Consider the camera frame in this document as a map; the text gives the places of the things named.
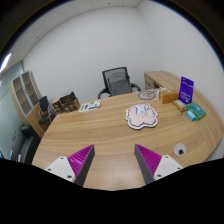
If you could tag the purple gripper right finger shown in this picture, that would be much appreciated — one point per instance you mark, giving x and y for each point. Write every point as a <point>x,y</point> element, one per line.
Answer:
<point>154,166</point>

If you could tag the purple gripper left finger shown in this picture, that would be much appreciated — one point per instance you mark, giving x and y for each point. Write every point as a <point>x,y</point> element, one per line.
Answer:
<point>75,167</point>

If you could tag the pink cloud-shaped mouse pad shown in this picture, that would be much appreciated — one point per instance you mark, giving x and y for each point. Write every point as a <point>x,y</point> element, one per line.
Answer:
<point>137,123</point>

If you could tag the black leather sofa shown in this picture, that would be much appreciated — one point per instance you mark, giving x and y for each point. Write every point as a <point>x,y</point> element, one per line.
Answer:
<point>25,145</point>

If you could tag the black visitor chair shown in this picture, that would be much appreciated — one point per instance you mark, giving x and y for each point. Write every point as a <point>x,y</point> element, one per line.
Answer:
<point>46,112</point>

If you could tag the small blue box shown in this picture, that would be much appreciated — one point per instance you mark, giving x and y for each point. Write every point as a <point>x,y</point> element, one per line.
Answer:
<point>190,115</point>

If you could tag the small brown cardboard box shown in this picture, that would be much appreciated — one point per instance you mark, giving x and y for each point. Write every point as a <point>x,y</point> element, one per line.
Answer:
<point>57,106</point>

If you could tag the white green leaflet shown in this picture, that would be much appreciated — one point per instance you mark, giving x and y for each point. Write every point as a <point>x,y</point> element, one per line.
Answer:
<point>90,106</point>

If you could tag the large dark brown box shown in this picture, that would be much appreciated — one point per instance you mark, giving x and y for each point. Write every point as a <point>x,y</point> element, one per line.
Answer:
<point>69,102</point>

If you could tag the small tan box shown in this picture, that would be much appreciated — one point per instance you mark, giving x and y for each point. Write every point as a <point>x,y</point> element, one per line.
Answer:
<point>180,105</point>

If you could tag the orange brown box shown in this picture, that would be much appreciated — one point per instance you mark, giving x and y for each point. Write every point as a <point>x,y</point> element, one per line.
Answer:
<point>168,96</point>

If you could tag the green teal box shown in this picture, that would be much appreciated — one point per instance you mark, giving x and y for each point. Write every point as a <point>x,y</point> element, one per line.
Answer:
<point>197,110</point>

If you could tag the round grey coaster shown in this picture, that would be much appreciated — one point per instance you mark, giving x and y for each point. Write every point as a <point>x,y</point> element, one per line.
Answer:
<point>146,95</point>

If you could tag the purple upright box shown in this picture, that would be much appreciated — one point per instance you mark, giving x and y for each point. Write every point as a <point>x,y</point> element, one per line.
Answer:
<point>186,90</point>

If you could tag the wooden side desk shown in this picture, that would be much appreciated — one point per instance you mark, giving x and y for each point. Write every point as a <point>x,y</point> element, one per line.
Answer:
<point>156,79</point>

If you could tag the wooden glass-door cabinet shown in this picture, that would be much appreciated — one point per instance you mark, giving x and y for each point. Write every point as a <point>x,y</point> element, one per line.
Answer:
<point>25,95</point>

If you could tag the black mesh office chair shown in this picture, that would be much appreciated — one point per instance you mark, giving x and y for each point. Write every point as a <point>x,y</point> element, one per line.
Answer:
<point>117,82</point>

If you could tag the table cable grommet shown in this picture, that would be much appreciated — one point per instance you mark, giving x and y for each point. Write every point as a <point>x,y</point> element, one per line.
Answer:
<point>180,149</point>

